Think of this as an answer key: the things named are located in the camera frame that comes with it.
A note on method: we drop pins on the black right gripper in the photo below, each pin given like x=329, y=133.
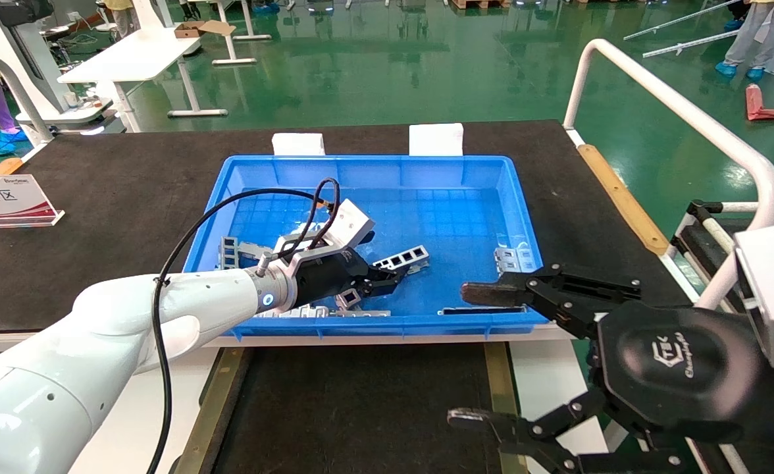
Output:
x=683, y=368

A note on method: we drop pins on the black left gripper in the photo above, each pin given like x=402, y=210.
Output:
x=328, y=280

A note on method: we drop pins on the grey metal ladder part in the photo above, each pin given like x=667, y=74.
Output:
x=408, y=266
x=341, y=304
x=222, y=253

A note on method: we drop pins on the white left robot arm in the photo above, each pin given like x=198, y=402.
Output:
x=64, y=368

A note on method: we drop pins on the black container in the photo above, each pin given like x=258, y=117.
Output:
x=361, y=408

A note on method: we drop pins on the long grey slotted strip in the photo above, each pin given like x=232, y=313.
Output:
x=367, y=313

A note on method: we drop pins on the large blue plastic bin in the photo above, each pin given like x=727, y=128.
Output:
x=426, y=217

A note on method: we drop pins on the dark metal strip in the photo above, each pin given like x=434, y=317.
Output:
x=479, y=310

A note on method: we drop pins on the flat grey metal strip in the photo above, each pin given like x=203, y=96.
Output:
x=252, y=249

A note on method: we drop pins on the white foam block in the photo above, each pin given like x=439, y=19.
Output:
x=298, y=145
x=436, y=139

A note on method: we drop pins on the wooden edge strip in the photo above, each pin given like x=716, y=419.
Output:
x=5, y=166
x=622, y=197

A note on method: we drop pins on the white desk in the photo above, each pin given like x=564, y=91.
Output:
x=130, y=59
x=233, y=62

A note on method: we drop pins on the black table mat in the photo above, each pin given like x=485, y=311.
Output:
x=130, y=197

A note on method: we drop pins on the white tube table railing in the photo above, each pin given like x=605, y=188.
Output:
x=690, y=110

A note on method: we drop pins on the open cardboard box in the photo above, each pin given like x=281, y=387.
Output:
x=193, y=29

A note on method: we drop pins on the white pole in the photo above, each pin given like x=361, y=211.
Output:
x=690, y=44
x=680, y=19

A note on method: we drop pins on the standing person yellow top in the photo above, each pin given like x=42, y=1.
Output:
x=124, y=20

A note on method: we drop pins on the acrylic sign stand red white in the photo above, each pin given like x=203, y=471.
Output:
x=5, y=197

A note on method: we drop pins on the grey tube table railing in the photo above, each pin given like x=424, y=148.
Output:
x=26, y=100

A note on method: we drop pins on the person in grey trousers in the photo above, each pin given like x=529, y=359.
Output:
x=752, y=33

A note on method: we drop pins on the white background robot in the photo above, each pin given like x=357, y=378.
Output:
x=28, y=59

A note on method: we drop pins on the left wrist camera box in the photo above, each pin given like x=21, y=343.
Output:
x=347, y=224

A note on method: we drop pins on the silver camera mounting bracket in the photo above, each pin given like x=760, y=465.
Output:
x=314, y=249

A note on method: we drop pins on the brass rail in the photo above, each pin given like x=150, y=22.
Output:
x=497, y=375
x=209, y=408

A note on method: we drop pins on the grey slotted metal bracket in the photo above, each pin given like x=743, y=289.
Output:
x=509, y=260

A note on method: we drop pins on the black metal frame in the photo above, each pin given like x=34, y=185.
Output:
x=693, y=243

